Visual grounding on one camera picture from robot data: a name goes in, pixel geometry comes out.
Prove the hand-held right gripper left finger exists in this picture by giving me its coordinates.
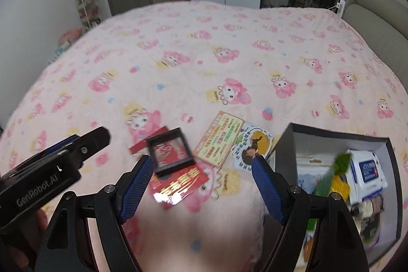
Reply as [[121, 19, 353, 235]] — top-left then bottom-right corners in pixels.
[[35, 155, 154, 272]]

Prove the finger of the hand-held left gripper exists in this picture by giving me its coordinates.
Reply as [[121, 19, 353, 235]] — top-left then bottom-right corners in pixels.
[[72, 127, 112, 167], [41, 134, 80, 155]]

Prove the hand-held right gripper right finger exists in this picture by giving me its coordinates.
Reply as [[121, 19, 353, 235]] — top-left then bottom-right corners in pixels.
[[251, 156, 372, 272]]

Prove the black cardboard box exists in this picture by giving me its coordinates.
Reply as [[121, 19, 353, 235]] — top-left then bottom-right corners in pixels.
[[271, 122, 404, 272]]

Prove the red envelope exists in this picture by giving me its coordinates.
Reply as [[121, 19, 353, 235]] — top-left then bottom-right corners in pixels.
[[128, 125, 211, 204]]

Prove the white cartoon figure sticker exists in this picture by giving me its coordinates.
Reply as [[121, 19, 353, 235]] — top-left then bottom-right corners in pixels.
[[230, 124, 275, 171]]

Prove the small black frame box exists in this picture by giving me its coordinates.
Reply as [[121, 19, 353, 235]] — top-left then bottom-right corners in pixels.
[[146, 128, 196, 177]]

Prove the colourful coupon card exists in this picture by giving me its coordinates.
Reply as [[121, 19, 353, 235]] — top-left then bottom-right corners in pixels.
[[193, 110, 244, 168]]

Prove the person's left hand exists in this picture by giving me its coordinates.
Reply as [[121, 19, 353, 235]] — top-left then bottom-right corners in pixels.
[[0, 208, 48, 272]]

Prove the green yellow corn packet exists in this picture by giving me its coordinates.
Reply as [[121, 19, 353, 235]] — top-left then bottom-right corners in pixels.
[[303, 152, 353, 234]]

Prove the white wet wipes pack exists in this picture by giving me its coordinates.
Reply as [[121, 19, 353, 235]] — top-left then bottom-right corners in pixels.
[[346, 149, 388, 193]]

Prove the brown hand cream tube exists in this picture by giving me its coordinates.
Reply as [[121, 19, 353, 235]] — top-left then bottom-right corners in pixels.
[[351, 196, 384, 216]]

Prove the pink bag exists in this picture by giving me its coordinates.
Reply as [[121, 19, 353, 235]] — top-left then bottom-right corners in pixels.
[[57, 28, 84, 53]]

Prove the dark brown packet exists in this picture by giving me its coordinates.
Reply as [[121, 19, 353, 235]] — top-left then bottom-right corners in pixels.
[[360, 211, 382, 238]]

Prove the white shelf rack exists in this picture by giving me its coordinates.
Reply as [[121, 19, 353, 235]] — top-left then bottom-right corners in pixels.
[[72, 0, 103, 29]]

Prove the grey green bed headboard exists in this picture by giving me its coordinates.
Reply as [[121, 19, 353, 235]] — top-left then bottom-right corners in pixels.
[[342, 0, 408, 75]]

